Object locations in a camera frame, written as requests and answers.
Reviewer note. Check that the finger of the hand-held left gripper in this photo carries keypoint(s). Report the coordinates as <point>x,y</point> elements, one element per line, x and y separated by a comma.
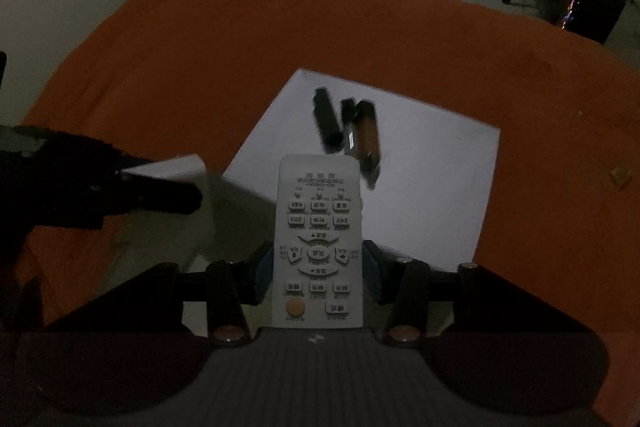
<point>165,197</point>
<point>131,158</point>

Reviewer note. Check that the computer case with coloured lights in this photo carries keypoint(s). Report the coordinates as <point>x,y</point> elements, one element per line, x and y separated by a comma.
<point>574,12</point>

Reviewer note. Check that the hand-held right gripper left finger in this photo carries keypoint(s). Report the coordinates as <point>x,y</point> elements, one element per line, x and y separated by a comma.
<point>261,278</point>

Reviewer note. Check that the orange blanket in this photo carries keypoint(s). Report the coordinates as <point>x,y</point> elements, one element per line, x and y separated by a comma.
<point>200,77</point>

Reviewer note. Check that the white remote control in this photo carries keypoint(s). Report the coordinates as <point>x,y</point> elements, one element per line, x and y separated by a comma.
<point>317,241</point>

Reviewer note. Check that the white board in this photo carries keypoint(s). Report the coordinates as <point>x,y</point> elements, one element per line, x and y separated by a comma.
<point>415,187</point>

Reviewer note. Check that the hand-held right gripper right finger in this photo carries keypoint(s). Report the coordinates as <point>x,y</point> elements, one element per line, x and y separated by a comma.
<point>372,268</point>

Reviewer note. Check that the white paper sheet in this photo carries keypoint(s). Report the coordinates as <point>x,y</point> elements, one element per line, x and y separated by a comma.
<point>170,168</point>

